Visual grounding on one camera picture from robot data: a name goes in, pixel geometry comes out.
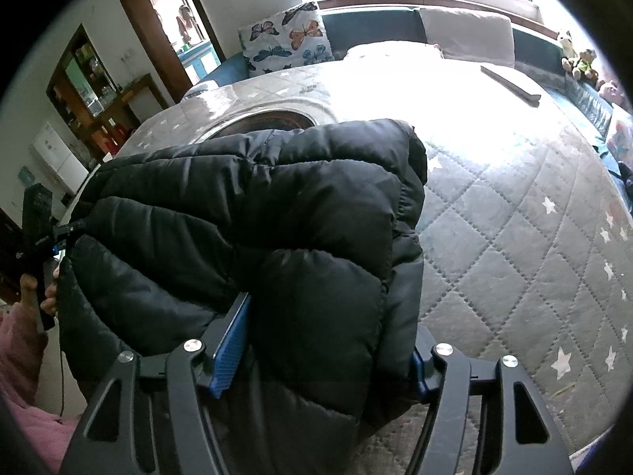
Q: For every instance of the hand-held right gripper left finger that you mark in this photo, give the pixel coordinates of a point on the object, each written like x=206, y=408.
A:
x=230, y=351

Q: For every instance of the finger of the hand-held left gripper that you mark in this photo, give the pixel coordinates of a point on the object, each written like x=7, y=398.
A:
x=60, y=253
x=74, y=228

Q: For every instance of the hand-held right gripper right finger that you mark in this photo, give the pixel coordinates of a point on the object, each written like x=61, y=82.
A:
x=447, y=386

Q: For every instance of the black puffer jacket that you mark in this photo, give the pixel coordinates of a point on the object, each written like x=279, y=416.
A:
x=247, y=232

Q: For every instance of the person's left forearm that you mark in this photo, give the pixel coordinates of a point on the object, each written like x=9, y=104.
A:
x=24, y=381

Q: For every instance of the person's left hand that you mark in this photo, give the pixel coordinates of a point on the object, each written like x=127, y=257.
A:
x=50, y=299

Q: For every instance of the white refrigerator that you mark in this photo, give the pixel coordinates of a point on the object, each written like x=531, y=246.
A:
x=54, y=153

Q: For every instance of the red plastic stool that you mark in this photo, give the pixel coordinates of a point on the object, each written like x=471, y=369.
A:
x=116, y=138

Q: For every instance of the wooden display cabinet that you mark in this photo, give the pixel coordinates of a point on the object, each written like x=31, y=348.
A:
x=84, y=74

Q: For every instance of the grey patterned cushion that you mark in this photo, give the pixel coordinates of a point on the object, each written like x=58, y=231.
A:
x=198, y=92

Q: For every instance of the blue and white cabinet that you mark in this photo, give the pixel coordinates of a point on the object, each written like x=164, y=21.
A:
x=200, y=62

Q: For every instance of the round white-rimmed mat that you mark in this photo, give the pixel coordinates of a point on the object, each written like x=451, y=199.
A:
x=267, y=123

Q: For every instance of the hanging garment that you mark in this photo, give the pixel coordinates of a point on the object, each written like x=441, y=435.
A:
x=184, y=22

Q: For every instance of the dark blue bag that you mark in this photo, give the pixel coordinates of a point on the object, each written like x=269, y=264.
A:
x=627, y=178

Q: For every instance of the large butterfly print pillow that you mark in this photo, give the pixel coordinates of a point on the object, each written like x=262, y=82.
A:
x=287, y=39

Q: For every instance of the clear plastic storage box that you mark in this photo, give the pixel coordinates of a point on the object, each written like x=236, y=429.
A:
x=620, y=133

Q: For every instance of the dark flat stick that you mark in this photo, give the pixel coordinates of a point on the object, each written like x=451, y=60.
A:
x=509, y=84

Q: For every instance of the pink plush toy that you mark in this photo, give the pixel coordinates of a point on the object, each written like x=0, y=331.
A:
x=609, y=91

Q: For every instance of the brown bear plush green shirt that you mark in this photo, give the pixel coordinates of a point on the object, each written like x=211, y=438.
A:
x=584, y=64

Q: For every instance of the pale grey cushion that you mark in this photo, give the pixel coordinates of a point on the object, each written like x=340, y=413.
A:
x=465, y=34

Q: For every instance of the teal padded bed surround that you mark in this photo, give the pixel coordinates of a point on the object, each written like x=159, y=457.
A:
x=376, y=27

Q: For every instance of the black and white cow plush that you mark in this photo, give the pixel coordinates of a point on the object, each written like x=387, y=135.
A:
x=566, y=44

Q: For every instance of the teal wall sticker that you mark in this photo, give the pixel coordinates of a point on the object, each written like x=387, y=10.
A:
x=24, y=175

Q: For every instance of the brown wooden door frame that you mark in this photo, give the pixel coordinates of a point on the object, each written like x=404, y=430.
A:
x=143, y=44

